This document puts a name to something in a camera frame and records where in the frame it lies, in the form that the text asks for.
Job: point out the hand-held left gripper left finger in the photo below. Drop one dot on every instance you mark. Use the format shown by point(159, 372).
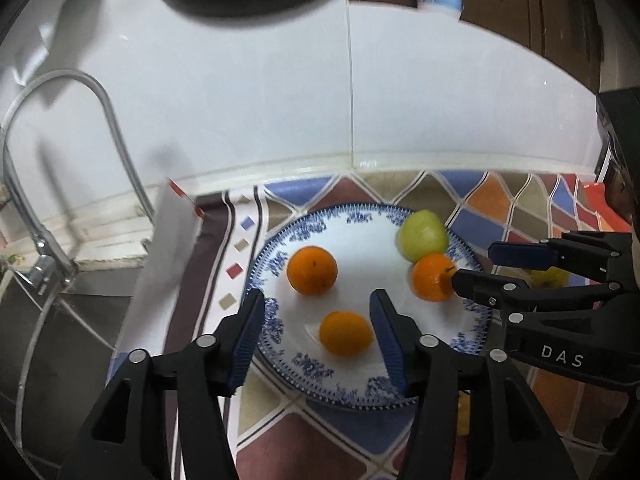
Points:
point(247, 341)

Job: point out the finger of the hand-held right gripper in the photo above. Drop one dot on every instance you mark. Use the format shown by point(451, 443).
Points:
point(515, 255)
point(480, 286)

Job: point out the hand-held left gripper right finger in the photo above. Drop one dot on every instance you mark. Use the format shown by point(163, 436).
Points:
point(387, 341)

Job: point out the yellowish green apple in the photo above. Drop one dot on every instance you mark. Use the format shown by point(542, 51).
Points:
point(549, 278)

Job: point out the orange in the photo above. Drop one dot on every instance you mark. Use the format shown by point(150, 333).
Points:
point(311, 270)
point(431, 277)
point(346, 333)

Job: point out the large green apple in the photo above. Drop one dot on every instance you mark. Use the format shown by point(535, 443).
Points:
point(422, 235)

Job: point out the blue patterned white plate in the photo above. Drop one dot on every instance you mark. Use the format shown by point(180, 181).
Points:
point(360, 260)

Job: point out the colourful diamond pattern table mat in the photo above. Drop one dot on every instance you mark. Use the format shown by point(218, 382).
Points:
point(500, 200)

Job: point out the white paper packet red corner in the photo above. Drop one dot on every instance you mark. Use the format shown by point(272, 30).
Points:
point(165, 260)

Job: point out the steel sink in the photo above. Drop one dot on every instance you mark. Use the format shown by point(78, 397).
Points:
point(60, 360)

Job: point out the brown wooden cabinet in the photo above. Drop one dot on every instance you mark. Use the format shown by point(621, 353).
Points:
point(525, 0)

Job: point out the chrome curved faucet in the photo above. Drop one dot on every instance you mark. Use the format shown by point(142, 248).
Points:
point(107, 105)

